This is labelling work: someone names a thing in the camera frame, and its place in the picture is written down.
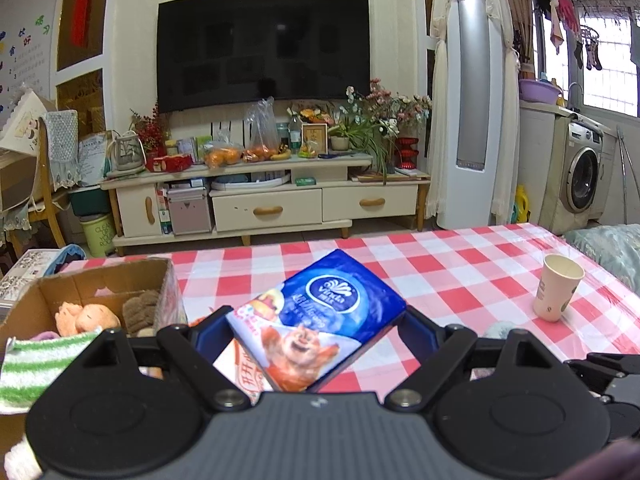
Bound cream TV cabinet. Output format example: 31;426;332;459
100;152;432;256

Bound glass kettle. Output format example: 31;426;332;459
107;130;147;173

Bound cardboard box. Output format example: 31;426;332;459
0;257;188;461

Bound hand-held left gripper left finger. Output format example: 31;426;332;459
75;305;251;413

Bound silver washing machine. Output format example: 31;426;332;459
542;117;608;221

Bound red box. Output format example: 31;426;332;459
152;154;193;173

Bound red white checkered tablecloth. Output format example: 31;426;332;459
50;223;640;411

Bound light green trash bin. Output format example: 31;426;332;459
80;212;118;258

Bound pink storage case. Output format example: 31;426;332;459
165;189;213;236

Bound white round tray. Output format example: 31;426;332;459
209;170;292;192

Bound white printed carton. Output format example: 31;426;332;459
0;247;63;311

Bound green white striped cloth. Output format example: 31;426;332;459
0;330;103;413

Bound red berry branches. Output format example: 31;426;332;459
129;102;171;156

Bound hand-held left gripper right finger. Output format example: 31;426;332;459
382;305;561;413

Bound blue tissue pack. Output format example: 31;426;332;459
225;249;407;393

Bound wooden chair teal cover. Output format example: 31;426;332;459
0;110;83;261

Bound white laundry cabinet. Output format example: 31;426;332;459
517;100;571;223

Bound barred window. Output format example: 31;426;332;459
532;0;640;118

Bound red knot ornament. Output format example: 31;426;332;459
61;0;110;48

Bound wooden photo frame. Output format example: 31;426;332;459
300;122;329;157

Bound potted spider plant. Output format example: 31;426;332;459
327;115;401;186

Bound purple basin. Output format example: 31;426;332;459
518;78;563;106

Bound yellow bottle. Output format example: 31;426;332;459
511;185;531;223

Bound red vase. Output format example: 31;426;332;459
395;136;420;170

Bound white tower air conditioner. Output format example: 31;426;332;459
435;0;506;231

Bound white paper cup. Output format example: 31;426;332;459
532;253;586;323

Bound dark green storage bin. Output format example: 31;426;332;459
67;184;112;217

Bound clear plastic bag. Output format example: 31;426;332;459
243;96;281;161

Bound wall poster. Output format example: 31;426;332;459
0;10;56;111

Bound white printed paper sheet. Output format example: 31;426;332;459
77;131;115;187

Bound cream scalloped paper sheet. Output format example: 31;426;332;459
0;87;48;156

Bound bag of oranges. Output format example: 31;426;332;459
204;144;246;169

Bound hanging laundry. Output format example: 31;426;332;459
532;0;608;73

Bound orange snack packet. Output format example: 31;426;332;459
210;337;275;397

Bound black television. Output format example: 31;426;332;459
156;0;372;114

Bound pink white flower bouquet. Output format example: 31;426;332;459
345;78;433;136

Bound grey floral bedding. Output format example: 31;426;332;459
560;223;640;296

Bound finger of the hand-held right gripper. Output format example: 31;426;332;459
564;351;640;397

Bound white fluffy cloth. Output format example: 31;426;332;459
2;430;43;480

